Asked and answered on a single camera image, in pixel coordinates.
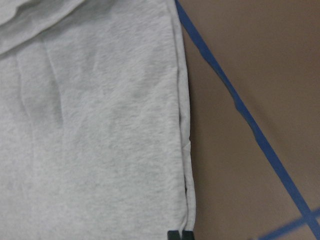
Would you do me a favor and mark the grey cartoon print t-shirt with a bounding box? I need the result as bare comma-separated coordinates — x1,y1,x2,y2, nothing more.
0,0,196,240

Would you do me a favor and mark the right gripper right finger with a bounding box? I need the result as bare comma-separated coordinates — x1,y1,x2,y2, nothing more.
181,230,195,240

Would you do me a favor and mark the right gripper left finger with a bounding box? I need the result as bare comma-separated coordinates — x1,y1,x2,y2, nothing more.
167,230,181,240

